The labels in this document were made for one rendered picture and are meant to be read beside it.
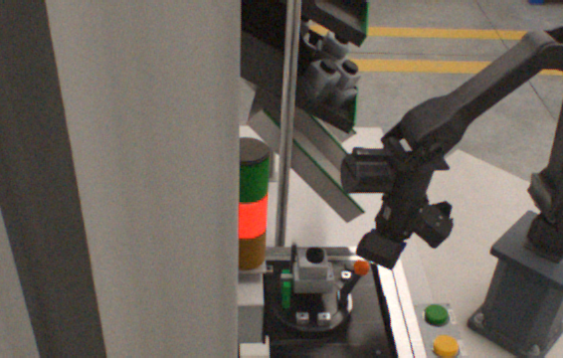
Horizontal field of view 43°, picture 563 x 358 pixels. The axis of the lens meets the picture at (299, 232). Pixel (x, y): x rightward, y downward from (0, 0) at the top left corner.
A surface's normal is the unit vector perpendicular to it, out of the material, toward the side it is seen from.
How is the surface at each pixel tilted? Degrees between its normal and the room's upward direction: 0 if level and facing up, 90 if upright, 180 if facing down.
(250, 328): 90
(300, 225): 0
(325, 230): 0
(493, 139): 1
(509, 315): 90
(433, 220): 26
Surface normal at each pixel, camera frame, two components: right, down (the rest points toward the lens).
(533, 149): 0.06, -0.76
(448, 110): -0.43, -0.60
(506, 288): -0.65, 0.46
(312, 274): 0.07, 0.65
